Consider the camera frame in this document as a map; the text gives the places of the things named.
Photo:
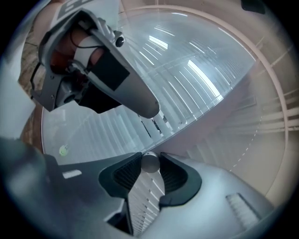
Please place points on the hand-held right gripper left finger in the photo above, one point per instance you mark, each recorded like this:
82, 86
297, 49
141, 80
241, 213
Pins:
109, 182

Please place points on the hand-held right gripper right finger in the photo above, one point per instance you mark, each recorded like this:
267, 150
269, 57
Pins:
187, 182

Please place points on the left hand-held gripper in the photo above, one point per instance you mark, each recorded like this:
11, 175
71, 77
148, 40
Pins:
109, 67

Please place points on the white window blinds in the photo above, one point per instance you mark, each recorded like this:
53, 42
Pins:
187, 81

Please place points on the person's left forearm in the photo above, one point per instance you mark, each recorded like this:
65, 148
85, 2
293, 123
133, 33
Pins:
50, 16

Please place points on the person's left hand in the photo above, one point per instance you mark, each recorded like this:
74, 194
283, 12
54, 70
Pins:
63, 60

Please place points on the white ceiling pipe bundle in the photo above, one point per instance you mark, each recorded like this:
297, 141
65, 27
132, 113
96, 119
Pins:
289, 116

